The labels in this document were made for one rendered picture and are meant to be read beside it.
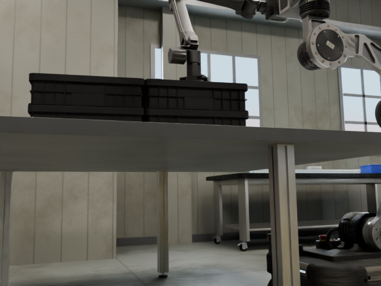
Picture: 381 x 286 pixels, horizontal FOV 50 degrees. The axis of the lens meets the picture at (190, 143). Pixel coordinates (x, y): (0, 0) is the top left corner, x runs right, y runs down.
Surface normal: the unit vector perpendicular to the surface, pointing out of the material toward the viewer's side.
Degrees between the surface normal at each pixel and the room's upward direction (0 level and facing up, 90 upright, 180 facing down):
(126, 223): 90
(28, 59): 90
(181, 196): 90
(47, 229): 90
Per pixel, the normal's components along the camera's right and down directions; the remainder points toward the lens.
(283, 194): 0.33, -0.12
